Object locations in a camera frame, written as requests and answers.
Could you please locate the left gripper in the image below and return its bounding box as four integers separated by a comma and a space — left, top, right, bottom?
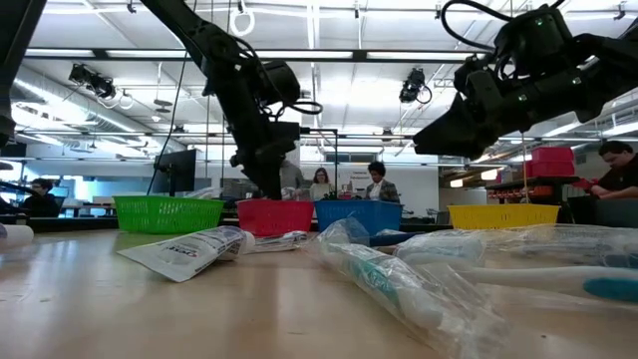
226, 84, 302, 200

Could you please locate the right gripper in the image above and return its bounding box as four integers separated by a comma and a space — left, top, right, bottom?
412, 54, 599, 161

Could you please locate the toothpaste packet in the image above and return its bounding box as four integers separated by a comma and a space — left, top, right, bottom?
246, 229, 309, 254

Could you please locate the clear bagged tube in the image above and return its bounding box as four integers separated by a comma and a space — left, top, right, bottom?
306, 217, 504, 358

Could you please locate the white toothbrush with blue grip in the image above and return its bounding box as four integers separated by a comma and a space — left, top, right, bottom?
393, 229, 638, 304

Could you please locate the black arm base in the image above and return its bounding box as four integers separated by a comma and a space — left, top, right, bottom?
0, 113, 17, 149

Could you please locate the person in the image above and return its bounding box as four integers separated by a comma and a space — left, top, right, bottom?
308, 167, 336, 202
572, 140, 638, 201
365, 161, 401, 203
278, 159, 306, 201
22, 178, 61, 218

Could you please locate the red plastic basket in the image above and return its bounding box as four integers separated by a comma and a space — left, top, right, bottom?
236, 198, 315, 238

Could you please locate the black shelf rack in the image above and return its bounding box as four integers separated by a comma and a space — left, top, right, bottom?
485, 175, 582, 204

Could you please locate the black monitor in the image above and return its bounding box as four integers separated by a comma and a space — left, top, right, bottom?
151, 149, 198, 196

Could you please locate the yellow plastic basket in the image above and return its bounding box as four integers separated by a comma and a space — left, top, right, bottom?
447, 202, 561, 230

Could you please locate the red storage bin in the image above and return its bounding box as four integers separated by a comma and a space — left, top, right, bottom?
530, 146, 576, 164
525, 160, 577, 179

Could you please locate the blue plastic basket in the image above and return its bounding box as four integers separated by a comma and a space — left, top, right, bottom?
314, 199, 404, 235

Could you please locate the green plastic basket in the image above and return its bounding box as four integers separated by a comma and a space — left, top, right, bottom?
113, 194, 225, 235

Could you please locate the dark desk partition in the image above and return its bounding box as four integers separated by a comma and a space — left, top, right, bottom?
565, 194, 638, 229

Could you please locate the black overhead camera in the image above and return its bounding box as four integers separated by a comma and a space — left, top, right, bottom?
68, 63, 118, 100
398, 67, 434, 105

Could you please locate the black camera cable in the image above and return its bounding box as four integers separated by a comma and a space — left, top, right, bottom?
441, 0, 569, 52
278, 99, 324, 117

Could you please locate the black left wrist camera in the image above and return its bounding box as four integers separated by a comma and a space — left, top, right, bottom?
261, 59, 303, 107

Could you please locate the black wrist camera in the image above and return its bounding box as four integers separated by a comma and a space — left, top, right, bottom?
261, 59, 303, 107
494, 3, 574, 69

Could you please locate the black overhead frame bar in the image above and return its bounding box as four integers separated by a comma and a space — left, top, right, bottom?
22, 48, 492, 65

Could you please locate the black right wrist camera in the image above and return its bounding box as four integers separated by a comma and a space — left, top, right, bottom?
494, 3, 574, 69

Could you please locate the white cable loop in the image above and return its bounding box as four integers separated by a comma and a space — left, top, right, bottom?
228, 0, 257, 38

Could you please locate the black table edge rail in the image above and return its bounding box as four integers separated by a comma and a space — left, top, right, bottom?
0, 214, 453, 234

